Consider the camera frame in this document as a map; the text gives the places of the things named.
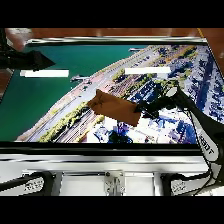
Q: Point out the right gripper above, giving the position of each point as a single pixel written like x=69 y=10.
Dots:
x=148 y=107

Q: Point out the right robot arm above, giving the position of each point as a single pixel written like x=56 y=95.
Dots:
x=204 y=133

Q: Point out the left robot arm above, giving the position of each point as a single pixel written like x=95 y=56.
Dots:
x=20 y=185

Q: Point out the silver frame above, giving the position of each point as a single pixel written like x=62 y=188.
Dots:
x=100 y=160

